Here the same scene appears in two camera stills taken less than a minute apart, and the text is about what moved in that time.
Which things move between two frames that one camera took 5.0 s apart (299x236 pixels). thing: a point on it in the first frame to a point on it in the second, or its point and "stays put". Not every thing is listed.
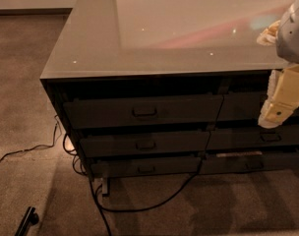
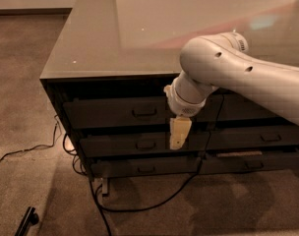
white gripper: [293, 38] to [182, 107]
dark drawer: [144, 112] stays put
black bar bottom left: [29, 218] stays put
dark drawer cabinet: [169, 81] stays put
